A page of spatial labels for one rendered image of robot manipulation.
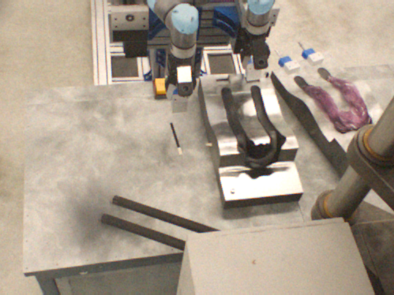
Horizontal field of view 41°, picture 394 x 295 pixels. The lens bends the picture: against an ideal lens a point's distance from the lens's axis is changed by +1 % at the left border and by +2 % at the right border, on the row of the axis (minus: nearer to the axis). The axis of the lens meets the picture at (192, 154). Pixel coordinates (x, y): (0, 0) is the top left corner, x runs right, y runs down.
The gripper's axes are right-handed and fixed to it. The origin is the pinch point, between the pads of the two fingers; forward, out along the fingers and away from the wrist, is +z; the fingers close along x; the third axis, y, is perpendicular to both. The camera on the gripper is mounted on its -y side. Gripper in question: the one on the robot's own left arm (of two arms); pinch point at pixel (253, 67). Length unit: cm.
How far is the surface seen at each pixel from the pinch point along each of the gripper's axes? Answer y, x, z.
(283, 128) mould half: -25.8, -4.7, -0.2
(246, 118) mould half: -18.5, 6.0, 2.8
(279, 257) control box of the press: -83, 18, -68
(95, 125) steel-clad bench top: -11, 58, 5
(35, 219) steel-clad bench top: -44, 79, -2
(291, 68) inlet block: 2.8, -15.9, 9.1
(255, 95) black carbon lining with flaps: -8.3, 0.6, 5.2
